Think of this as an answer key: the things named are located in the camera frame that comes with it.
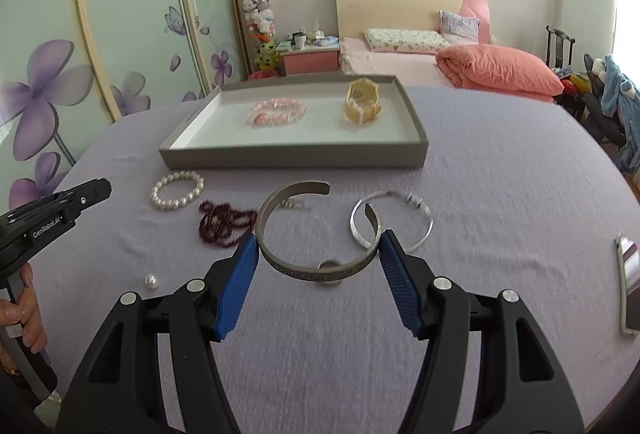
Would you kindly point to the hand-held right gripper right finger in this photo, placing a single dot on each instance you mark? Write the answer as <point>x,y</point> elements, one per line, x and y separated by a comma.
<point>400,284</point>

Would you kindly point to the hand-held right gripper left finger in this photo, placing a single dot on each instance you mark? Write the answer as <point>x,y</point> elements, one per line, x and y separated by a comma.
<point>237,284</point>

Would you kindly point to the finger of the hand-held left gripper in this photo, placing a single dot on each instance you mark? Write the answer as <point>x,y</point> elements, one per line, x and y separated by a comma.
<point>85,196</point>

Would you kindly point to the engraved grey cuff bangle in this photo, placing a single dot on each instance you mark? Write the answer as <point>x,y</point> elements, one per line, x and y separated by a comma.
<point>310,274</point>

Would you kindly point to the grey jewelry tray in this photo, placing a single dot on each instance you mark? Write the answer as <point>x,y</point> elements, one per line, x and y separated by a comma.
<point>300,138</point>

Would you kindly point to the person's left hand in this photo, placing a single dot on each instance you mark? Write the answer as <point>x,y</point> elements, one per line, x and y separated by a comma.
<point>30,319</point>

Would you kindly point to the loose white pearl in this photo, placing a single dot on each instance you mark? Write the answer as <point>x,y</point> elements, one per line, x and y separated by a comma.
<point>149,280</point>

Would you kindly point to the lavender table cloth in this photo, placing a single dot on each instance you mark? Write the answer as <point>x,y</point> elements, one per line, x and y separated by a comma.
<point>500,214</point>

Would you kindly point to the cream wristwatch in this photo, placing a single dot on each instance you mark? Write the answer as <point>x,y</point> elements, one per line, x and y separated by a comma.
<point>362,111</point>

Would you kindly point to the floral glass sliding wardrobe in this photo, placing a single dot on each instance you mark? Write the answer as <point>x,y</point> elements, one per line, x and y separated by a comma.
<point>125,13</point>

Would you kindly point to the red trash bin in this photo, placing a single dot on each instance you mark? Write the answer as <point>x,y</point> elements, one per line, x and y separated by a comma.
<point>260,75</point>

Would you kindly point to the pink bed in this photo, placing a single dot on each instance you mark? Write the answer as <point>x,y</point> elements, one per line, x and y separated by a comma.
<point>390,63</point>

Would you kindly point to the green yellow plush toy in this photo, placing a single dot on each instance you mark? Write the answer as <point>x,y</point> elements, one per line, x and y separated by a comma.
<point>267,56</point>

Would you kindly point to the smartphone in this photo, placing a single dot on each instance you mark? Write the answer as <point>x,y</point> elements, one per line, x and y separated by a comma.
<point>631,284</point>

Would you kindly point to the pink white nightstand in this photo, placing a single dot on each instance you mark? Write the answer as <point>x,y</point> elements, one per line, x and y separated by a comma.
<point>310,61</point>

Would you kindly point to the folded pink duvet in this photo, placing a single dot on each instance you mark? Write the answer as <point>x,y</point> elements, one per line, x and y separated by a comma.
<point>500,68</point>

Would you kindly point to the floral white pillow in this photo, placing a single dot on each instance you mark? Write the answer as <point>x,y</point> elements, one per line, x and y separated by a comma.
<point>405,39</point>

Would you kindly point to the clear plush toy tube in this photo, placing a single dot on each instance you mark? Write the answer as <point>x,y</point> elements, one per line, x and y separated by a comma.
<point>257,13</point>

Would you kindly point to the purple pillow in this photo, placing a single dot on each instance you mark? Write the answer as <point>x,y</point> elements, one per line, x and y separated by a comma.
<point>460,26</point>

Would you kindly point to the colourful toy pile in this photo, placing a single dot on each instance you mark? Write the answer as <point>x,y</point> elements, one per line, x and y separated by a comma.
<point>577,83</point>

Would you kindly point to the blue garment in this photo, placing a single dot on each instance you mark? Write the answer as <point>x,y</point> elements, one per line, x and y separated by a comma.
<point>617,113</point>

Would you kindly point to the dark wooden chair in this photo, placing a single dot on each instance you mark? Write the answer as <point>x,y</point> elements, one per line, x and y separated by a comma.
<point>560,48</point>

